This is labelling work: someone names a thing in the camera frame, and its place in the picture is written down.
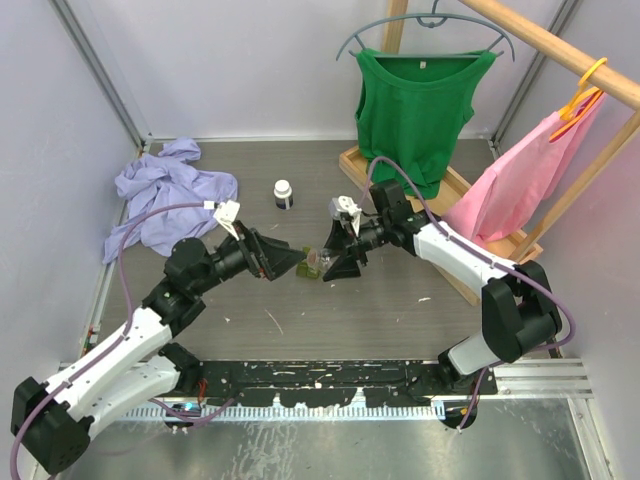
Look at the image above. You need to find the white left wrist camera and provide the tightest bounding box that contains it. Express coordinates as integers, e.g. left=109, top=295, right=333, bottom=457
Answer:
left=203, top=200, right=240, bottom=240

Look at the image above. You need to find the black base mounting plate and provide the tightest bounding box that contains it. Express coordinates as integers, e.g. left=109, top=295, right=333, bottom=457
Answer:
left=156, top=360, right=476, bottom=408

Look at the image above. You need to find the lavender crumpled shirt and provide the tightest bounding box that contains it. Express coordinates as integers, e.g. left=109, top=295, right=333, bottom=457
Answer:
left=103, top=137, right=238, bottom=264

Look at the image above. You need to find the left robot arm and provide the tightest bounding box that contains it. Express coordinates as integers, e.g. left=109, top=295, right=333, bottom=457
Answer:
left=10, top=221, right=305, bottom=478

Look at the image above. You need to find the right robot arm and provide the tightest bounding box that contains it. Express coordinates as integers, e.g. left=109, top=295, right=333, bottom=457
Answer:
left=323, top=180, right=562, bottom=394

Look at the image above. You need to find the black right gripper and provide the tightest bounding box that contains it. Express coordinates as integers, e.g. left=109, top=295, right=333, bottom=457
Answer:
left=316, top=215, right=390, bottom=282

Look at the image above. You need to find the pink shirt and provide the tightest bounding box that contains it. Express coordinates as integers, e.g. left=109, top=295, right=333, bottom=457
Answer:
left=443, top=94, right=607, bottom=246

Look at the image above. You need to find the yellow clothes hanger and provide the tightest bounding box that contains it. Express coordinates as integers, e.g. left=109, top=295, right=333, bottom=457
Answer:
left=549, top=57, right=608, bottom=143

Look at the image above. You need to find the green tank top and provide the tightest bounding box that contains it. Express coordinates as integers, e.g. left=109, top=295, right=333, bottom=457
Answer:
left=355, top=49, right=497, bottom=199

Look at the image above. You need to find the grey clothes hanger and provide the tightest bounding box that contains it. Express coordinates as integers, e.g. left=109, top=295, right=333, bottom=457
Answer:
left=335, top=1, right=516, bottom=62

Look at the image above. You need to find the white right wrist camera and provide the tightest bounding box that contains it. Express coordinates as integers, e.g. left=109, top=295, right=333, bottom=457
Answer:
left=329, top=195, right=363, bottom=237

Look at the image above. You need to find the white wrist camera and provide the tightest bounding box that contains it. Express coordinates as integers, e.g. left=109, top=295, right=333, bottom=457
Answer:
left=203, top=200, right=240, bottom=240
left=329, top=195, right=363, bottom=237

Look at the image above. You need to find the clear pill bottle orange cap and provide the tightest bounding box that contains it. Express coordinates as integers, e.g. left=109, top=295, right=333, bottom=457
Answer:
left=306, top=248, right=337, bottom=276

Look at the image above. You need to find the white capped dark pill bottle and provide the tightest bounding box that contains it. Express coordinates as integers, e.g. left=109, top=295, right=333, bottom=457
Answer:
left=273, top=179, right=293, bottom=210

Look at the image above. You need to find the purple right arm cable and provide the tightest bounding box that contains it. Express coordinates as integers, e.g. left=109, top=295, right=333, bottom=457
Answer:
left=357, top=156, right=576, bottom=430

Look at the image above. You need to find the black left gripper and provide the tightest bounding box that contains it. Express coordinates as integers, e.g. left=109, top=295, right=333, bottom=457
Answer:
left=192, top=220, right=305, bottom=296

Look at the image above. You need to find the green pill organizer box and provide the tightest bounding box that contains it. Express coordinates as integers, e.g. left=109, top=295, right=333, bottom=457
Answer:
left=296, top=247, right=321, bottom=279

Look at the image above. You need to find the wooden clothes rack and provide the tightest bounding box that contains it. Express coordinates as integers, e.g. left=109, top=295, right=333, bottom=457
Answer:
left=338, top=0, right=640, bottom=306

